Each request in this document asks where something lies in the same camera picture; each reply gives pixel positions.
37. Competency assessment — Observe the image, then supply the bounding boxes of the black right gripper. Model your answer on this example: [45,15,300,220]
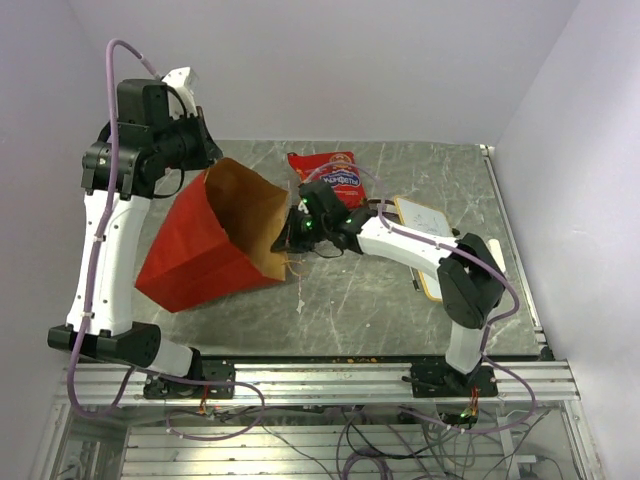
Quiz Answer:
[271,204,330,253]

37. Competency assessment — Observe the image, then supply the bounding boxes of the red candy bag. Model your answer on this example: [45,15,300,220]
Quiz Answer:
[287,151,367,210]

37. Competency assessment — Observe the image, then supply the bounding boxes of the red paper bag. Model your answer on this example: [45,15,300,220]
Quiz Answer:
[135,158,302,313]

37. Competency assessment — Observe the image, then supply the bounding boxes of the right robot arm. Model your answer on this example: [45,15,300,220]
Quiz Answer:
[271,181,506,396]

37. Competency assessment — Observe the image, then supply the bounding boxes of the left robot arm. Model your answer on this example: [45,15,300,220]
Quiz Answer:
[47,68,222,397]

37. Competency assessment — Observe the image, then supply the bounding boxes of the yellow-framed small whiteboard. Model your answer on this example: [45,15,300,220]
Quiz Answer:
[392,194,450,302]

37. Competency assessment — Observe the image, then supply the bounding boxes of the black marker pen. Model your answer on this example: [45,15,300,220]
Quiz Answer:
[409,267,421,292]

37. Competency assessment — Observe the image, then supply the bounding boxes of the white whiteboard eraser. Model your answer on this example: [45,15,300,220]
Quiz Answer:
[488,238,506,273]

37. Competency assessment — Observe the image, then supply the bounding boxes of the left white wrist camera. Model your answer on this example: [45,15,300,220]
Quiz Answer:
[161,67,197,119]

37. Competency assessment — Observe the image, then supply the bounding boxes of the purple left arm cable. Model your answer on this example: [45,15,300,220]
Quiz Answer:
[66,38,161,417]

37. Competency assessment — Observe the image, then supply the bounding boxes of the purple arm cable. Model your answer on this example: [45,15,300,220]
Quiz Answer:
[302,166,537,435]
[66,38,161,417]

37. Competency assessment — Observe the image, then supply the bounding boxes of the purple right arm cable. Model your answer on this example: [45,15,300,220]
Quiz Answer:
[302,166,537,435]

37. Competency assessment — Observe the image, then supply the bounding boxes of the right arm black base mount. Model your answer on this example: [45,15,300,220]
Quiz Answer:
[401,358,498,398]

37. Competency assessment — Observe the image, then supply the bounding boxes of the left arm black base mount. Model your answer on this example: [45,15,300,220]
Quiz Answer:
[143,356,236,400]

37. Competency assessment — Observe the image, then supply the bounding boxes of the loose cables under table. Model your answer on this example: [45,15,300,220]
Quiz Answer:
[164,382,551,480]

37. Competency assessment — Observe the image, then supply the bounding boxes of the aluminium frame rail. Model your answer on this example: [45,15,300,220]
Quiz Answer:
[75,361,580,407]

